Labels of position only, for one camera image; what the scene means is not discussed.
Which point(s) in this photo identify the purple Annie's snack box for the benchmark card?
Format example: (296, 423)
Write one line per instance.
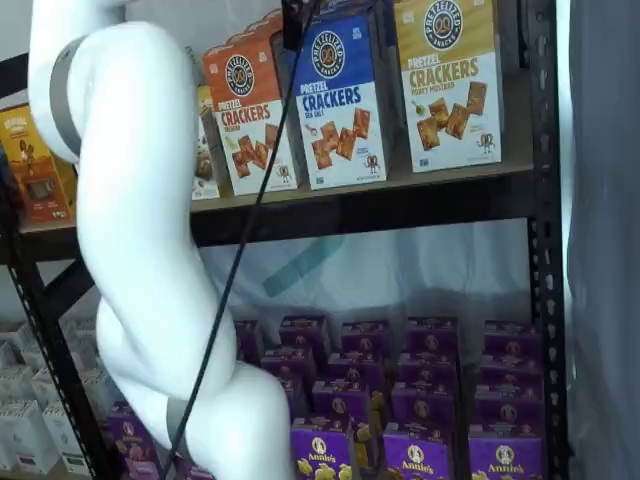
(355, 370)
(287, 365)
(340, 402)
(509, 410)
(417, 457)
(505, 460)
(427, 370)
(249, 340)
(365, 340)
(304, 334)
(135, 440)
(424, 407)
(431, 337)
(511, 372)
(512, 340)
(322, 452)

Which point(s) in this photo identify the almond flour bars box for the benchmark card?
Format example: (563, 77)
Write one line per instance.
(206, 170)

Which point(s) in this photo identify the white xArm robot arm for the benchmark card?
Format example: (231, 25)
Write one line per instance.
(135, 200)

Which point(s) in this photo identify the yellow honey mustard crackers box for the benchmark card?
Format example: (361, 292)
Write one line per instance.
(450, 100)

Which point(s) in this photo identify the white sheet teal logo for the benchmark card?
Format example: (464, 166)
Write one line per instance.
(400, 280)

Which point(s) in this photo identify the orange cheddar crackers box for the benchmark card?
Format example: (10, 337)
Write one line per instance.
(255, 37)
(240, 125)

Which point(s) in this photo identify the wooden shelf board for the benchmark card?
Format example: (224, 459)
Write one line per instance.
(450, 172)

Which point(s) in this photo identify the white carton box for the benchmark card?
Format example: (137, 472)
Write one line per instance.
(15, 382)
(62, 440)
(20, 435)

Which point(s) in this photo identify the black metal shelving rack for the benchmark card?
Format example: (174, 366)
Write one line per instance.
(400, 210)

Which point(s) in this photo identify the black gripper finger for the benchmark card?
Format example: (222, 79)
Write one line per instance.
(296, 22)

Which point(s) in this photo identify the white fabric curtain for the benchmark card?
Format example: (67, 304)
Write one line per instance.
(600, 250)

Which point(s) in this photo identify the orange snack box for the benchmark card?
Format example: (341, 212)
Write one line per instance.
(35, 165)

